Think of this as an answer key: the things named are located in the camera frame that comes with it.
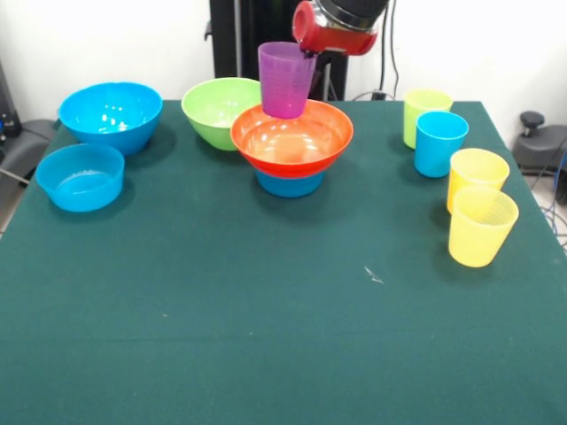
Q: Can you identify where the purple cup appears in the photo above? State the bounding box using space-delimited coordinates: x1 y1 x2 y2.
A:
257 41 319 120

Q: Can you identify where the black stand base with knob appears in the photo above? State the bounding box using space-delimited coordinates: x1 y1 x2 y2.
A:
513 110 567 178

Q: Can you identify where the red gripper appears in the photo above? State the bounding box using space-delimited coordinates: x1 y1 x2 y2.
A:
291 0 379 62

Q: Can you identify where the black wall cable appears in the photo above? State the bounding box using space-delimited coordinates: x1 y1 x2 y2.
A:
380 8 402 101

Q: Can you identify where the green bowl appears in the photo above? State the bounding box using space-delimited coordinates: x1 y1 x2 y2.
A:
181 76 263 152

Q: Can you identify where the orange bowl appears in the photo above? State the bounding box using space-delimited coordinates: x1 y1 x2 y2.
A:
229 99 355 180

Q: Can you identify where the dark green tablecloth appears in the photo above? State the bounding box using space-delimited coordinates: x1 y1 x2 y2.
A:
0 99 567 425

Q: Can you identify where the blue cup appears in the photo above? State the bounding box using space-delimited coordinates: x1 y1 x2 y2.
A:
414 111 470 179

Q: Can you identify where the black device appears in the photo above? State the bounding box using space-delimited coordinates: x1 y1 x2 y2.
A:
0 61 22 139

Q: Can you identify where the yellow cup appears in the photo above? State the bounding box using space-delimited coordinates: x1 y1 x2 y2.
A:
446 148 511 214
447 186 520 269

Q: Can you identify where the small blue bowl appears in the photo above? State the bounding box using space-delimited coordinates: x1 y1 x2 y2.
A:
255 170 327 198
35 143 126 214

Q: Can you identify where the large blue bowl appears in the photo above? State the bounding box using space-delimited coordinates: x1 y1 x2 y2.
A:
58 81 164 157

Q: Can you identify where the green cup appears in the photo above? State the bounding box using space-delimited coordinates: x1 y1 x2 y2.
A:
402 88 454 150

